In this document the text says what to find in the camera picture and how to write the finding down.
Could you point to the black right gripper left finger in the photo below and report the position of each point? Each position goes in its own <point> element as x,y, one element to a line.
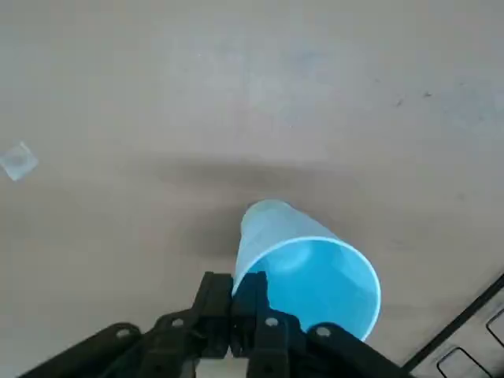
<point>157,346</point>

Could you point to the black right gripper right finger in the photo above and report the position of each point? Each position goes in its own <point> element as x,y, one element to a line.
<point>291,350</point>

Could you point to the small clear plastic square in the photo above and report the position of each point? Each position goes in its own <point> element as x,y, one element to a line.
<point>17,161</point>

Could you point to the blue plastic cup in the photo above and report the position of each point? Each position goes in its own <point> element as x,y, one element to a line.
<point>315,275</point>

